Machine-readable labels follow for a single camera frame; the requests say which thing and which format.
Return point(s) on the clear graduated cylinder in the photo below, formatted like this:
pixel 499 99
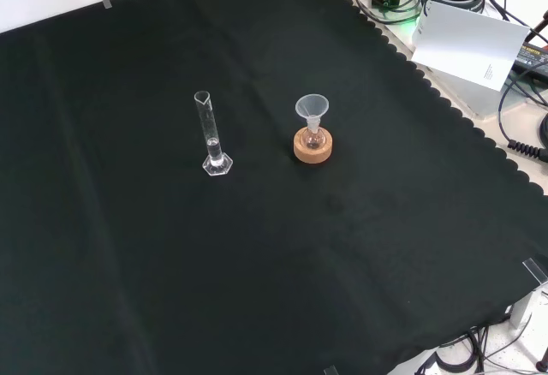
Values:
pixel 212 152

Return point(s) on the round-bottom glass flask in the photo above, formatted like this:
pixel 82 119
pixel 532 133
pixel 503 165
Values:
pixel 313 139

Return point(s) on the clear plastic funnel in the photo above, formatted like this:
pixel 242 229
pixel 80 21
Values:
pixel 311 107

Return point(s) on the black bench cloth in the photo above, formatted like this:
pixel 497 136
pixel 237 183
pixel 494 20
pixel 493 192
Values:
pixel 257 242

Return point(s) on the clear tape strip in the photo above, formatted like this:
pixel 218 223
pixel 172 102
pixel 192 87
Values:
pixel 535 270
pixel 330 370

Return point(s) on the white box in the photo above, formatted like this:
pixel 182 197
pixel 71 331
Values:
pixel 479 101

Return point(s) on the pale board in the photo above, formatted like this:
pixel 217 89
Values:
pixel 466 45

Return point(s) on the black power adapter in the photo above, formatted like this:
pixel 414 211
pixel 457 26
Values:
pixel 533 59

